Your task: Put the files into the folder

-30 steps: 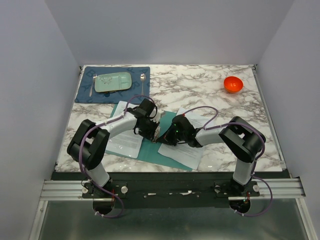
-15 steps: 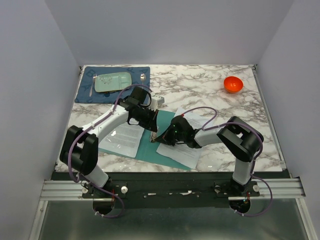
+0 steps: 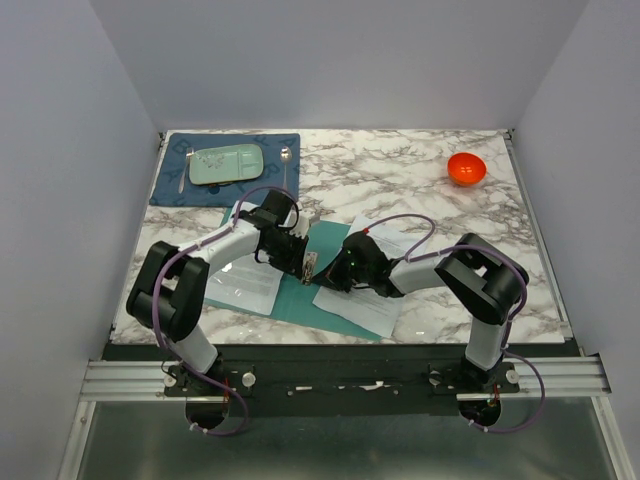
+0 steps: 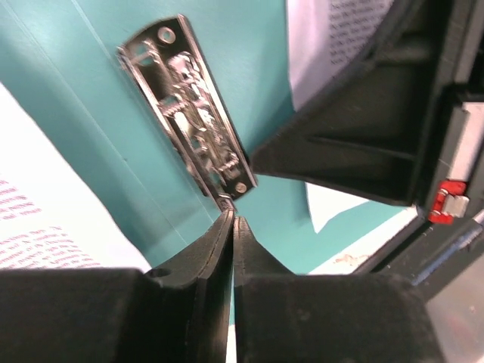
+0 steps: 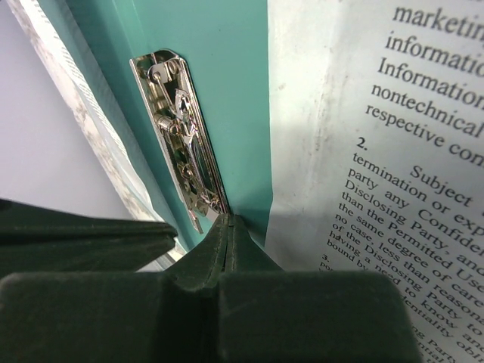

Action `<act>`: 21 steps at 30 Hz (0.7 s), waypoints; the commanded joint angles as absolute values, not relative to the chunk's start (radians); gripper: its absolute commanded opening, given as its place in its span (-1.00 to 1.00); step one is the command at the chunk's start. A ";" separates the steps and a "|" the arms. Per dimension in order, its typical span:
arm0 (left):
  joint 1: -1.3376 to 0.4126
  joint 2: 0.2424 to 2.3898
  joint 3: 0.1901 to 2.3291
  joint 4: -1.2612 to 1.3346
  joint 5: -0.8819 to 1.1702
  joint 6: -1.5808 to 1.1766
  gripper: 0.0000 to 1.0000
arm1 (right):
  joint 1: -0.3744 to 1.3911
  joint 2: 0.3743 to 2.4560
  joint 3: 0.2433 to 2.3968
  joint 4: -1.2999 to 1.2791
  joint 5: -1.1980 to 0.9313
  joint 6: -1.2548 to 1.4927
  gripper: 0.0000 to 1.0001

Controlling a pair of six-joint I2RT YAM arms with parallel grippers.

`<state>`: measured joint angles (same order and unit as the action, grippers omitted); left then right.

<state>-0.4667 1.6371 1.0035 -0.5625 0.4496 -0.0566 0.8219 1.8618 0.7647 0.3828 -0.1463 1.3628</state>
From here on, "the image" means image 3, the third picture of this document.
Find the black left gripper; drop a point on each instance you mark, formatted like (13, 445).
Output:
(294, 263)

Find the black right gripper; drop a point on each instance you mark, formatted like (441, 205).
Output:
(332, 277)

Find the white printed paper stack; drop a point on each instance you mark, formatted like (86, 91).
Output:
(364, 308)

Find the white printed paper sheet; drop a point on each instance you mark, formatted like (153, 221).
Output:
(244, 285)

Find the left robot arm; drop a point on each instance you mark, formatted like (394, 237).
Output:
(169, 291)

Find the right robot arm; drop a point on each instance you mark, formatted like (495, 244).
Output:
(489, 284)

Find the metal folder clip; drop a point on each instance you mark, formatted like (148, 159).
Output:
(308, 267)

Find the silver spoon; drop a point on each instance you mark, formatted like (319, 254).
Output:
(286, 158)

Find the blue placemat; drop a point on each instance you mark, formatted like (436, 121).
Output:
(165, 193)

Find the light green plate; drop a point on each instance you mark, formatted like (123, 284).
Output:
(227, 164)

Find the orange bowl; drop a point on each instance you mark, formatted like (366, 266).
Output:
(466, 169)

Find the silver fork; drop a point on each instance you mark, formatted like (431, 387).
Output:
(183, 172)

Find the black mounting base rail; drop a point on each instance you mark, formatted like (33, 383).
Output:
(338, 381)

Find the aluminium frame rail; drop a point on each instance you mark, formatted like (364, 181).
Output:
(143, 381)

